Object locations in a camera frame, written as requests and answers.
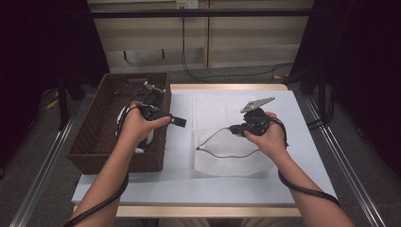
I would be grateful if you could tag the black horizontal bar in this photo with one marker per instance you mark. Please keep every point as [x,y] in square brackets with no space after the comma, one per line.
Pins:
[189,13]

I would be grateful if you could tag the wooden table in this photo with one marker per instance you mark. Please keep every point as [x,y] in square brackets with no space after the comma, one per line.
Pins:
[220,86]

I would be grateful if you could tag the white garment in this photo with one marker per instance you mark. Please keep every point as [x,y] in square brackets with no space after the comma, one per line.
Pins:
[139,150]

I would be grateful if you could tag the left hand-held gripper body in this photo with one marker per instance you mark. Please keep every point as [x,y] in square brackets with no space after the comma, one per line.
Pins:
[151,108]

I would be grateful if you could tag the light blue table mat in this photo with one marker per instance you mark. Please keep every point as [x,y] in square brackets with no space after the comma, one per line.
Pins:
[296,107]

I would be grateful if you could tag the white mesh laundry bag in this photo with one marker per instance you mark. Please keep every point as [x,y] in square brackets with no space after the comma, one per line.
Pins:
[227,110]

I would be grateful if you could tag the white wall socket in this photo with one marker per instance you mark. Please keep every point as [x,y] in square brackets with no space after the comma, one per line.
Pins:
[187,3]

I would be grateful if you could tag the yellow floor tape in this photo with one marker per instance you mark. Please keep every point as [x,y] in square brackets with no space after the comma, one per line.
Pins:
[52,104]

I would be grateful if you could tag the metal floor rail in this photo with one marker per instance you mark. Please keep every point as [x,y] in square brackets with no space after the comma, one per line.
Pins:
[346,176]
[41,176]

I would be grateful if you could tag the black metal stand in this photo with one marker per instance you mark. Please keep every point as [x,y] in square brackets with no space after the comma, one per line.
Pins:
[321,94]
[63,107]

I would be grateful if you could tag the brown woven basket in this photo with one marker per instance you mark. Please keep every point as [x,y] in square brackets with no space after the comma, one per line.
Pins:
[94,138]

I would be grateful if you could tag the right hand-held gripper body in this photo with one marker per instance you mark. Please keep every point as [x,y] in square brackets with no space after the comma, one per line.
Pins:
[257,123]

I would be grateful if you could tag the person's right hand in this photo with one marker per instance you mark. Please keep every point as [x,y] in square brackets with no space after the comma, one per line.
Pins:
[272,142]

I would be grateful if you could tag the person's left hand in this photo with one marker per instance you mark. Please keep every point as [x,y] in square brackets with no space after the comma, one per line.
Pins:
[135,129]

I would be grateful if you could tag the dark curtain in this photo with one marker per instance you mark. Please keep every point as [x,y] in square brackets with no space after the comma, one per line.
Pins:
[362,78]
[38,63]

